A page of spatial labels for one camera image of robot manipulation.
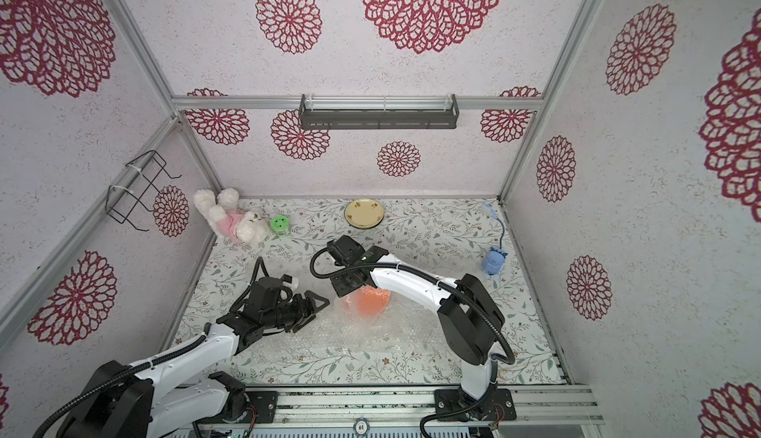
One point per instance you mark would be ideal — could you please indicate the black wire wall basket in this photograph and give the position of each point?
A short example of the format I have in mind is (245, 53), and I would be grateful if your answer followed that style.
(121, 201)

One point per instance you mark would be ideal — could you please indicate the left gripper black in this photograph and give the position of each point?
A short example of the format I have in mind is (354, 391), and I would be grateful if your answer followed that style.
(306, 312)

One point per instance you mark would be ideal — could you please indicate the green round toy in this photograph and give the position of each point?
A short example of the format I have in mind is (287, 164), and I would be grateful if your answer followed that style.
(280, 224)

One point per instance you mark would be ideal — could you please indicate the blue toy with cord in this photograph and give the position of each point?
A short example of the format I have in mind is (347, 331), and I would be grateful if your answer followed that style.
(495, 259)

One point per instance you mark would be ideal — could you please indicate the clear bubble wrap sheet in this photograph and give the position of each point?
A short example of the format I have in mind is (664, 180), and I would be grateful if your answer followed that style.
(412, 351)

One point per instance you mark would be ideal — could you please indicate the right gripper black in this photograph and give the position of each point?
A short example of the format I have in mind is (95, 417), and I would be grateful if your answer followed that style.
(348, 283)

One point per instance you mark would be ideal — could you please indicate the yellow plate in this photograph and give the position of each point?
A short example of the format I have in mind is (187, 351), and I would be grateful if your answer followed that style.
(364, 213)

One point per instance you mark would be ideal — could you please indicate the aluminium front rail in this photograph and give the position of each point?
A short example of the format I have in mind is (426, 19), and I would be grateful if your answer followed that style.
(391, 406)

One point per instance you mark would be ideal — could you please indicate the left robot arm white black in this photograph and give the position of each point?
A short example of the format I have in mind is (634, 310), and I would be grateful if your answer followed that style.
(154, 397)

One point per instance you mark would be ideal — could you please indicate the white plush bunny pink dress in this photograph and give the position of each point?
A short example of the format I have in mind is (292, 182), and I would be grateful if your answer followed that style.
(227, 221)

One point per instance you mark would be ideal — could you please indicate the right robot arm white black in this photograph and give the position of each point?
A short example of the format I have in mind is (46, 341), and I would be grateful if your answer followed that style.
(470, 320)

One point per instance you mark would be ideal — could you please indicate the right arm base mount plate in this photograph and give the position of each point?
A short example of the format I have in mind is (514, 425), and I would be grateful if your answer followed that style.
(455, 405)

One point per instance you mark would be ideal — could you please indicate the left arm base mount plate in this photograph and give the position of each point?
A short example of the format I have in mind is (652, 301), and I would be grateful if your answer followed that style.
(259, 407)

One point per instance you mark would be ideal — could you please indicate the orange plate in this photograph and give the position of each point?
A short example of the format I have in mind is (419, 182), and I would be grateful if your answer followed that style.
(364, 310)

